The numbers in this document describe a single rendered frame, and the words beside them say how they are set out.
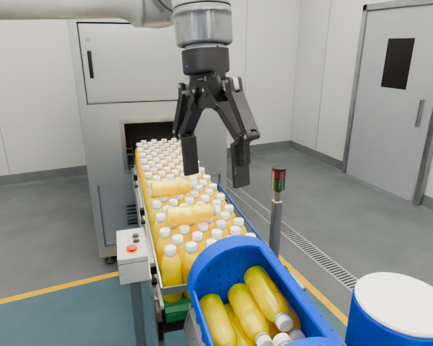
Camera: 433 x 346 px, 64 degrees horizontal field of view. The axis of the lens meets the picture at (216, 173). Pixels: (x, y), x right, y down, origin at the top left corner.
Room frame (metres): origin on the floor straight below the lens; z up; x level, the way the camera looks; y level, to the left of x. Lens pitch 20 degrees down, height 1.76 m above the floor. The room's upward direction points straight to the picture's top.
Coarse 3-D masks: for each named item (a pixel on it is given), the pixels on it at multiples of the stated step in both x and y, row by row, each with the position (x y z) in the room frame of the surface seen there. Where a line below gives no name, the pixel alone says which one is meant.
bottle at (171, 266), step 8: (168, 256) 1.01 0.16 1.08; (176, 256) 1.03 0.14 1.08; (168, 264) 1.00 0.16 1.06; (176, 264) 1.01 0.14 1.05; (168, 272) 1.00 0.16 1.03; (176, 272) 1.01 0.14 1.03; (168, 280) 1.00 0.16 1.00; (176, 280) 1.00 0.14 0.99; (168, 296) 1.00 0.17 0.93; (176, 296) 1.00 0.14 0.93
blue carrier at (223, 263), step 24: (240, 240) 0.87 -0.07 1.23; (192, 264) 0.86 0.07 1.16; (216, 264) 0.88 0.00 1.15; (240, 264) 0.90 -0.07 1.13; (264, 264) 0.92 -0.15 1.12; (192, 288) 0.80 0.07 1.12; (216, 288) 0.88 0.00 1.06; (288, 288) 0.68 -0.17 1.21; (312, 312) 0.60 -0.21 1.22; (312, 336) 0.69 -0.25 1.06; (336, 336) 0.55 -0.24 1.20
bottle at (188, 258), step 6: (186, 252) 1.05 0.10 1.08; (192, 252) 1.04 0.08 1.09; (198, 252) 1.06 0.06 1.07; (186, 258) 1.03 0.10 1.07; (192, 258) 1.03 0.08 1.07; (186, 264) 1.02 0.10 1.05; (186, 270) 1.02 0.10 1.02; (186, 276) 1.02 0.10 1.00; (186, 282) 1.02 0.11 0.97; (186, 294) 1.02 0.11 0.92
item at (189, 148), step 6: (186, 138) 0.61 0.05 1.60; (192, 138) 0.62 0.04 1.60; (186, 144) 0.61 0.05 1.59; (192, 144) 0.62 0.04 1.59; (186, 150) 0.61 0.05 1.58; (192, 150) 0.62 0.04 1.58; (186, 156) 0.61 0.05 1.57; (192, 156) 0.61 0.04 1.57; (186, 162) 0.60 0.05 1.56; (192, 162) 0.61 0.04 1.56; (198, 162) 0.62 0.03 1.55; (186, 168) 0.60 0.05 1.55; (192, 168) 0.61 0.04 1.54; (198, 168) 0.62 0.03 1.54; (186, 174) 0.60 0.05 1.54
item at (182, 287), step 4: (180, 284) 1.00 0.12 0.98; (184, 284) 1.00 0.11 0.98; (164, 288) 0.98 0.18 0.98; (168, 288) 0.99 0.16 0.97; (172, 288) 0.99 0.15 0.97; (176, 288) 0.99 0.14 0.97; (180, 288) 1.00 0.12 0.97; (184, 288) 1.00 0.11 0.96; (164, 292) 0.98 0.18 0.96; (168, 292) 0.98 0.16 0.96; (172, 292) 0.99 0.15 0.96; (176, 292) 0.99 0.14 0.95
